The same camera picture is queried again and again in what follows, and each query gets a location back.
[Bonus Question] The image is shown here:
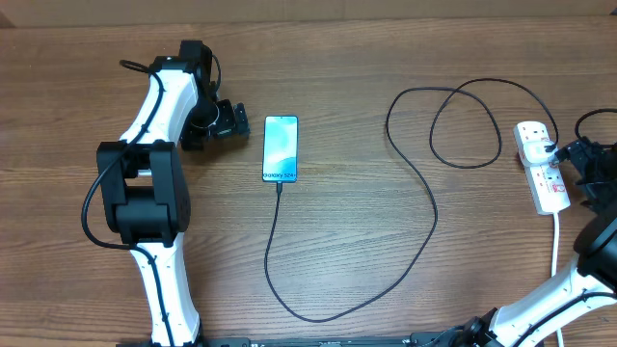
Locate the Galaxy smartphone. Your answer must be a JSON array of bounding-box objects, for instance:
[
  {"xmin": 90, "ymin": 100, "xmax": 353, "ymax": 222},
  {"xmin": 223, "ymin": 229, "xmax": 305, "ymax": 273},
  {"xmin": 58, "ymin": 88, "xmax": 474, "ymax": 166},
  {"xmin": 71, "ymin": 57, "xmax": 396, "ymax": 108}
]
[{"xmin": 262, "ymin": 115, "xmax": 299, "ymax": 183}]

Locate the black charging cable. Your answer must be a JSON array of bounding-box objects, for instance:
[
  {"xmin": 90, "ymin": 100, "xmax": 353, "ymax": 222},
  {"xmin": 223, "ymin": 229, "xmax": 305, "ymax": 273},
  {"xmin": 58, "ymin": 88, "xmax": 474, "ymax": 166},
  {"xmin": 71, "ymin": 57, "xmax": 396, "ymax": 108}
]
[{"xmin": 262, "ymin": 77, "xmax": 561, "ymax": 324}]

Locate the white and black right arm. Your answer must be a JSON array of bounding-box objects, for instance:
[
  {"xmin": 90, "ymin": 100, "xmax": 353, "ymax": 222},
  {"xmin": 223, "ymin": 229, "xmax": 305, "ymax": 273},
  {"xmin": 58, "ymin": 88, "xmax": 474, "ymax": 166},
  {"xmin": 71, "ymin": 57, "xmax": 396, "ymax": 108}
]
[{"xmin": 409, "ymin": 121, "xmax": 616, "ymax": 346}]

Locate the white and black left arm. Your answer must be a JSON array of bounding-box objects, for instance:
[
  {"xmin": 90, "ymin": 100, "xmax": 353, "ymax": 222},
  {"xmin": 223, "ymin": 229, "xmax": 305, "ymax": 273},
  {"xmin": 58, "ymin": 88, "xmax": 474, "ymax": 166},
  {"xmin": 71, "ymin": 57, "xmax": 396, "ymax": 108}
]
[{"xmin": 81, "ymin": 40, "xmax": 250, "ymax": 346}]

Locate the white charger plug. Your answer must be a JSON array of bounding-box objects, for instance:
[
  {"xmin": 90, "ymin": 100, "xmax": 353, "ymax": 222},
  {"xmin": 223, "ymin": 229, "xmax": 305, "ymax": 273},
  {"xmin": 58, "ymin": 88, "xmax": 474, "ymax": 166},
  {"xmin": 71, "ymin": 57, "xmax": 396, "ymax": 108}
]
[{"xmin": 520, "ymin": 140, "xmax": 556, "ymax": 167}]

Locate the white power strip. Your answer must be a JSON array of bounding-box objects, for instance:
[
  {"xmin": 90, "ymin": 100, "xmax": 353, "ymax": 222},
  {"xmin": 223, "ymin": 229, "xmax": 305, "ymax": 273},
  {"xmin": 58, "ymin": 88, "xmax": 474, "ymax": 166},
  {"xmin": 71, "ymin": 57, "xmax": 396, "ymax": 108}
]
[{"xmin": 513, "ymin": 121, "xmax": 570, "ymax": 215}]

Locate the white power strip cord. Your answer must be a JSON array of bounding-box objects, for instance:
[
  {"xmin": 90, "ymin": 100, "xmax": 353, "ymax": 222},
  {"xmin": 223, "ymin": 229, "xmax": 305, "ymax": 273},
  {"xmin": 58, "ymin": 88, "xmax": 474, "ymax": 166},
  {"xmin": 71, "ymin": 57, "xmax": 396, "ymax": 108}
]
[{"xmin": 550, "ymin": 211, "xmax": 565, "ymax": 347}]

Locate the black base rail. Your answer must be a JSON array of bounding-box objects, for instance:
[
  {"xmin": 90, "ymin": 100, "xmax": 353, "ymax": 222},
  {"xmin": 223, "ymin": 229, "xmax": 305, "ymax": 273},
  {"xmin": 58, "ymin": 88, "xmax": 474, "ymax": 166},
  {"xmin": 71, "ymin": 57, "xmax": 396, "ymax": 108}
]
[{"xmin": 115, "ymin": 331, "xmax": 464, "ymax": 347}]

